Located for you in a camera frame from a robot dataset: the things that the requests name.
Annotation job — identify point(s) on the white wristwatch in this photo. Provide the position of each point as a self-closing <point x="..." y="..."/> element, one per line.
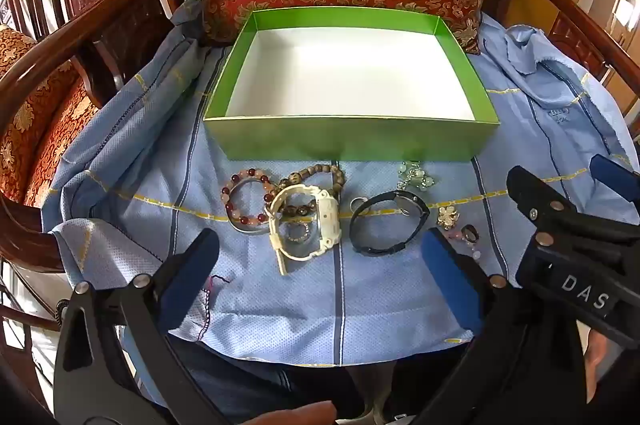
<point x="327" y="210"/>

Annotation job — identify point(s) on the silver bangle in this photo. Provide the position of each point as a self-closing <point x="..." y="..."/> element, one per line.
<point x="250" y="231"/>

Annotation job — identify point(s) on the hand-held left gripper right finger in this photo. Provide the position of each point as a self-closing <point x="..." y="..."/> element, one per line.
<point x="450" y="287"/>

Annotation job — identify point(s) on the dark wooden armchair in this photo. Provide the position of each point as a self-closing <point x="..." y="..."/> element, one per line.
<point x="100" y="0"/>

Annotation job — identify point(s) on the light blue cloth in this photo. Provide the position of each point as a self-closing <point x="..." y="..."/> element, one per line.
<point x="300" y="305"/>

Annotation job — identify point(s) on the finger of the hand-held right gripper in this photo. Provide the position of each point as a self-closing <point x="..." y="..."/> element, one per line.
<point x="527" y="192"/>
<point x="612" y="172"/>

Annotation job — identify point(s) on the jade bead ornament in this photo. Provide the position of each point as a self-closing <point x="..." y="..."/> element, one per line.
<point x="417" y="177"/>

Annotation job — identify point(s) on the gold flower brooch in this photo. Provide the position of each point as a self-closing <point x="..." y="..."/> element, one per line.
<point x="447" y="216"/>

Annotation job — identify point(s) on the person's blue jeans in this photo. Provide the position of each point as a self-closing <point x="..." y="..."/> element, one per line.
<point x="250" y="375"/>

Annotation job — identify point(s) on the person's left hand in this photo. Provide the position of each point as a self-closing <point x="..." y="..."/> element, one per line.
<point x="295" y="414"/>

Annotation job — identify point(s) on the person's right hand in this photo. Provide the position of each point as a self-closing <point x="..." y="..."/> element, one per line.
<point x="597" y="360"/>

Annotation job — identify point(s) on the black wristwatch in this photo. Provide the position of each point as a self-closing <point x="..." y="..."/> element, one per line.
<point x="407" y="200"/>

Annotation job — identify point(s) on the green cardboard box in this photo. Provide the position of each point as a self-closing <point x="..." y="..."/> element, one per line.
<point x="340" y="137"/>

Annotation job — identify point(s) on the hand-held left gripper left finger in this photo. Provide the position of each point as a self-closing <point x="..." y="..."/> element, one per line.
<point x="190" y="277"/>

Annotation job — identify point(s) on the orange patterned seat cushion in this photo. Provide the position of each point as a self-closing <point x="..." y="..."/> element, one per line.
<point x="45" y="130"/>

